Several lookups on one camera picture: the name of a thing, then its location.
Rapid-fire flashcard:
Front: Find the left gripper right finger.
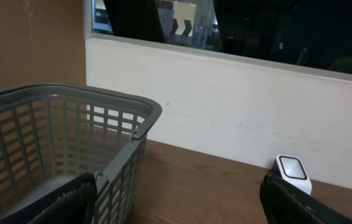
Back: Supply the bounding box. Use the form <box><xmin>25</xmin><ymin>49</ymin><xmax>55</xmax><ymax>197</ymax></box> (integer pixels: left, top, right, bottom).
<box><xmin>260</xmin><ymin>173</ymin><xmax>352</xmax><ymax>224</ymax></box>

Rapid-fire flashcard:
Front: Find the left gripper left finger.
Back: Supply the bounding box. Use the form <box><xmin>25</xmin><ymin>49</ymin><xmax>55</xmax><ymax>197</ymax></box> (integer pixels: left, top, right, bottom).
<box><xmin>0</xmin><ymin>172</ymin><xmax>97</xmax><ymax>224</ymax></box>

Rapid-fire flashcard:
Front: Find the white barcode scanner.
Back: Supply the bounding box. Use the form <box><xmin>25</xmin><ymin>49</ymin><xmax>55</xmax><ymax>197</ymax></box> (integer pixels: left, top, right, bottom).
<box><xmin>271</xmin><ymin>155</ymin><xmax>312</xmax><ymax>195</ymax></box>

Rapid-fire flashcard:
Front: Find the grey plastic shopping basket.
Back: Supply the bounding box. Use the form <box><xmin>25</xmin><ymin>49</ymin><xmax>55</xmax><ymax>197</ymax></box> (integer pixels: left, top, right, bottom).
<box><xmin>0</xmin><ymin>83</ymin><xmax>162</xmax><ymax>223</ymax></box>

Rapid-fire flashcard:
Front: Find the painted cardboard panel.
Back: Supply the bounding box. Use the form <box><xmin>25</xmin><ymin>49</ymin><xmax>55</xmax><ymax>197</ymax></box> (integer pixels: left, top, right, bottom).
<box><xmin>0</xmin><ymin>0</ymin><xmax>86</xmax><ymax>89</ymax></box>

